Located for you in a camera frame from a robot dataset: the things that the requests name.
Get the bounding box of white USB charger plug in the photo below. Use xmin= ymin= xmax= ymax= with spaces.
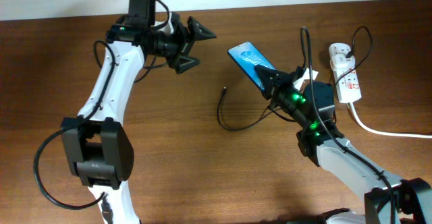
xmin=330 ymin=54 xmax=356 ymax=71

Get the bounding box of blue Galaxy smartphone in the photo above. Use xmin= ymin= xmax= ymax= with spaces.
xmin=227 ymin=41 xmax=276 ymax=92

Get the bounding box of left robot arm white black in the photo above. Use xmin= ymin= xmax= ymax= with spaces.
xmin=61 ymin=0 xmax=216 ymax=223

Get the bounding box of white power strip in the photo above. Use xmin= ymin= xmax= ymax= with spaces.
xmin=329 ymin=43 xmax=361 ymax=104

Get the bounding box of white power strip cord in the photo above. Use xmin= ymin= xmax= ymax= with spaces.
xmin=346 ymin=102 xmax=432 ymax=140

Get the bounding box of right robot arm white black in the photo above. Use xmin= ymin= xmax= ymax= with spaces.
xmin=255 ymin=65 xmax=431 ymax=223

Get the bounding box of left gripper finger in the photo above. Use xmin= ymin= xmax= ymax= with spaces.
xmin=174 ymin=55 xmax=200 ymax=74
xmin=187 ymin=16 xmax=217 ymax=41

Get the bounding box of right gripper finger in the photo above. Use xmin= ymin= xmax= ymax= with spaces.
xmin=262 ymin=78 xmax=275 ymax=100
xmin=254 ymin=65 xmax=279 ymax=82

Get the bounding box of black USB charging cable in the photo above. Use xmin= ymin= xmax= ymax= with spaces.
xmin=216 ymin=26 xmax=373 ymax=132

